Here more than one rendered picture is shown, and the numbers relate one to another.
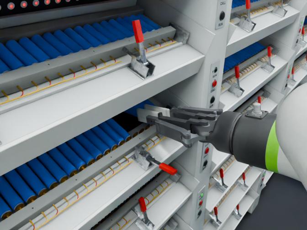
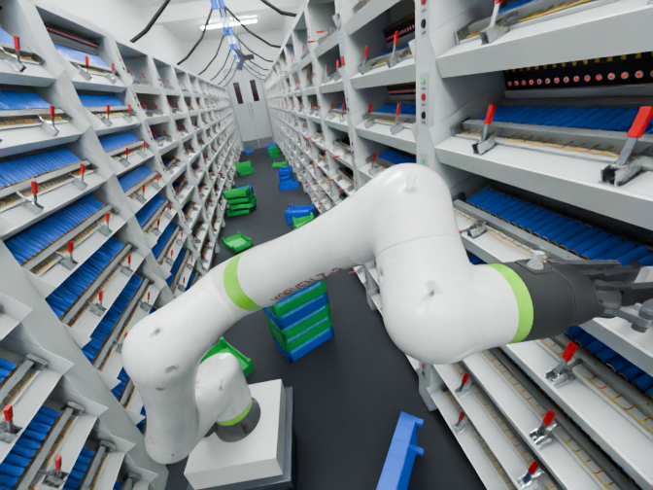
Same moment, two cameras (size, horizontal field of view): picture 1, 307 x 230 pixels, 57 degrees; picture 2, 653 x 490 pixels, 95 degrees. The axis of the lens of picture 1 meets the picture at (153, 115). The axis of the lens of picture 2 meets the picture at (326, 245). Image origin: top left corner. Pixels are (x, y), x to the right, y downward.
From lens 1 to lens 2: 67 cm
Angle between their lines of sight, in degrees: 107
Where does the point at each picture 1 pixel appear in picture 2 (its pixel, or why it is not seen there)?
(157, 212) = (585, 402)
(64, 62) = (569, 132)
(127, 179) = not seen: hidden behind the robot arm
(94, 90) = (554, 163)
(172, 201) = (615, 434)
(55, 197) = (510, 230)
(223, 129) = not seen: hidden behind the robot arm
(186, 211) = not seen: outside the picture
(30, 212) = (497, 224)
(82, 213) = (504, 254)
